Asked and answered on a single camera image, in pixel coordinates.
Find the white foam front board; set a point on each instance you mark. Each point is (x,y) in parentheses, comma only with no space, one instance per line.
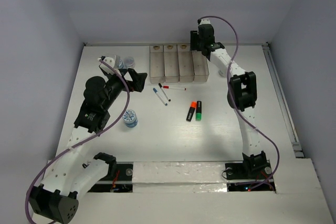
(177,192)

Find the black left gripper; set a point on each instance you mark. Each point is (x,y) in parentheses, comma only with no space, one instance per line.
(137,79)

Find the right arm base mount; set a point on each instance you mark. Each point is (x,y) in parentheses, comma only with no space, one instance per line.
(237,179)

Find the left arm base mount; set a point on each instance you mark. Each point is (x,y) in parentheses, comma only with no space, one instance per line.
(120,182)

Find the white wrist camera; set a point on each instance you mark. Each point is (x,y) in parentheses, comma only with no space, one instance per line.
(107,61)
(203,21)

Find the blue cleaning gel jar front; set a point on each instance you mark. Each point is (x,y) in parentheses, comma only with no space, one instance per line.
(130,118)

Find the black capped white marker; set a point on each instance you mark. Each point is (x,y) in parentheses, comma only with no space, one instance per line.
(165,94)

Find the green highlighter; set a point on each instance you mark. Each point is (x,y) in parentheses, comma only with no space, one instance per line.
(198,111)

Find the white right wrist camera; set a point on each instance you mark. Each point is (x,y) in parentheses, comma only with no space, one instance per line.
(203,21)

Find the blue cleaning gel jar back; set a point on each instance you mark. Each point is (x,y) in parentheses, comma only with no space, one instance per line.
(121,65)

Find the metal rail right side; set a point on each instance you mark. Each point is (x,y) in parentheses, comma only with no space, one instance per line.
(297,149)

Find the blue cleaning gel jar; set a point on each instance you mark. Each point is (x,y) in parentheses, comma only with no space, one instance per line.
(121,65)
(130,118)

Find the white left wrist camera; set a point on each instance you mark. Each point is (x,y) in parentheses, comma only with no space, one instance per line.
(107,61)

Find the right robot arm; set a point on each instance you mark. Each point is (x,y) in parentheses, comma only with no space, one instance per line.
(242,96)

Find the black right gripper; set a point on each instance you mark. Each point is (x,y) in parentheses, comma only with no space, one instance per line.
(195,35)

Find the blue capped white marker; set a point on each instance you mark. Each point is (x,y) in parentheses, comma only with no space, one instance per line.
(160,97)

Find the red capped white marker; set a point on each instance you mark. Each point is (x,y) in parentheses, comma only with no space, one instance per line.
(174,88)

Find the orange highlighter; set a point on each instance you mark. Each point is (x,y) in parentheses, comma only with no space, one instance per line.
(191,111)

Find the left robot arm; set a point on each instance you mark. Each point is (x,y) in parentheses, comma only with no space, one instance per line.
(73,175)

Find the clear four-compartment organizer tray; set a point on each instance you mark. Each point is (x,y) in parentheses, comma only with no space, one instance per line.
(177,63)

